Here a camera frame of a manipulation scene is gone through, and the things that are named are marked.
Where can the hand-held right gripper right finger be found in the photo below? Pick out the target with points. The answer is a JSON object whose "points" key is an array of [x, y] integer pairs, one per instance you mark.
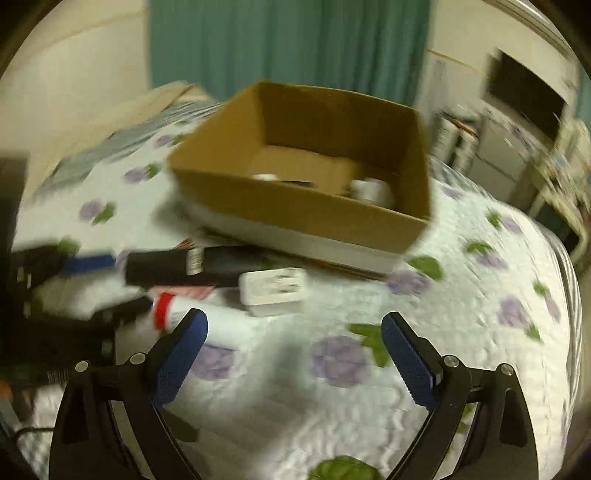
{"points": [[411, 364]]}

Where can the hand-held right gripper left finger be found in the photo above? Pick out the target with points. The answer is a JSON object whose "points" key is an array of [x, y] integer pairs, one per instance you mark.
{"points": [[178, 364]]}

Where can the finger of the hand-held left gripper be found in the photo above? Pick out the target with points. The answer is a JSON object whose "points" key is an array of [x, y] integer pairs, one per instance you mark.
{"points": [[124, 309], [87, 263]]}

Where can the black cylindrical tube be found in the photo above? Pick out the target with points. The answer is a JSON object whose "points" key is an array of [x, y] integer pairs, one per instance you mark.
{"points": [[157, 267]]}

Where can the cardboard box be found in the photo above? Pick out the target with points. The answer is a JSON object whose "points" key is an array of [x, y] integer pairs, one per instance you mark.
{"points": [[300, 212]]}

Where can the white bottle with red band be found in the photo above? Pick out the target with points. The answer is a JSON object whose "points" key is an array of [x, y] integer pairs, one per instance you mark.
{"points": [[217, 318]]}

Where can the red printed packet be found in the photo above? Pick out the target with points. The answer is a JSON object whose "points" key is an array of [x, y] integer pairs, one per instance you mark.
{"points": [[189, 291]]}

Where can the white power adapter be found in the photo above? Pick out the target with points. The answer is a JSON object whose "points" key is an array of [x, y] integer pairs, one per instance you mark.
{"points": [[272, 288]]}

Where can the floral quilted blanket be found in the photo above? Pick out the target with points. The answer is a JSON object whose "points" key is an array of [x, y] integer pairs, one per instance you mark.
{"points": [[300, 415]]}

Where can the beige board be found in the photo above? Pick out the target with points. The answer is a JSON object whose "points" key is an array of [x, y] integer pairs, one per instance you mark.
{"points": [[124, 115]]}

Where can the white cup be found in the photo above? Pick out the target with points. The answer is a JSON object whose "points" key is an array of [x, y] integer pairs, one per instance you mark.
{"points": [[369, 190]]}

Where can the white rack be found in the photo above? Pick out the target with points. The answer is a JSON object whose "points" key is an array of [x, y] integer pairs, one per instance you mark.
{"points": [[558, 194]]}

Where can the white cabinet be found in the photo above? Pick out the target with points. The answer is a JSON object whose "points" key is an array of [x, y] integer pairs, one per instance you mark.
{"points": [[494, 152]]}

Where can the black television screen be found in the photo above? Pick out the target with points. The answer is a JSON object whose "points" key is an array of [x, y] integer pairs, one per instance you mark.
{"points": [[526, 92]]}

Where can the teal curtain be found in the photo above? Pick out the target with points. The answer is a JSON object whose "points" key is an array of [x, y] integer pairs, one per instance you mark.
{"points": [[286, 41]]}

